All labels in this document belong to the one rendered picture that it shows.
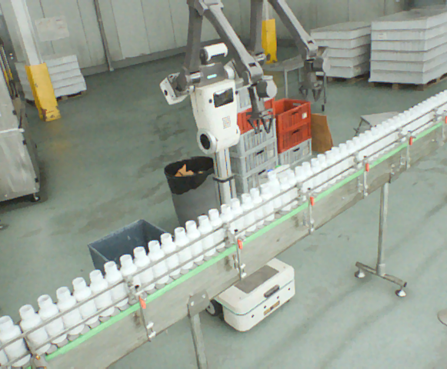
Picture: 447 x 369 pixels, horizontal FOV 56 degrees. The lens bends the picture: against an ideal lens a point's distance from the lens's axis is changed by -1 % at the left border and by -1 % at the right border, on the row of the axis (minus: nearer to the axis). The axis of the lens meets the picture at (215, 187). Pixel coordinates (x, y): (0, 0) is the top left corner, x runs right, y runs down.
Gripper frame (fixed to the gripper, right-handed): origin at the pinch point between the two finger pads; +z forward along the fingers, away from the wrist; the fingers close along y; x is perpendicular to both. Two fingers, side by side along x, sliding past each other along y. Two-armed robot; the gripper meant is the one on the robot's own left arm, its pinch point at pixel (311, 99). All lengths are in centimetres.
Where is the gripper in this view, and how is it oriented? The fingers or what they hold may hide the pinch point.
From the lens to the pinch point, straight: 224.2
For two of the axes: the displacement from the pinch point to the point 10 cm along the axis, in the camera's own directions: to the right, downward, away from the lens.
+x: -7.5, 3.7, -5.5
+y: -6.4, -2.4, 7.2
